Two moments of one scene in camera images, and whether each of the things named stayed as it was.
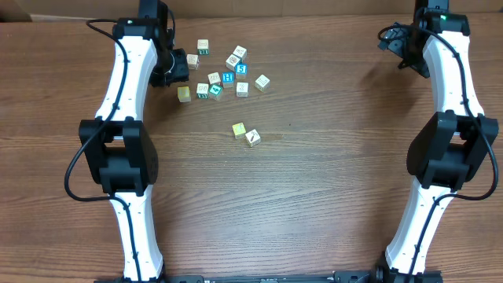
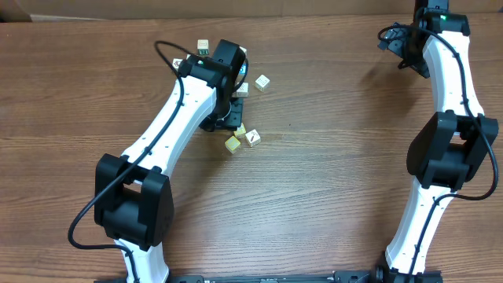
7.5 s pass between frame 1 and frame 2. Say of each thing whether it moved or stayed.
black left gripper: moved
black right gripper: stayed
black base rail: stayed
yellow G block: stayed
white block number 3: stayed
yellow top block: moved
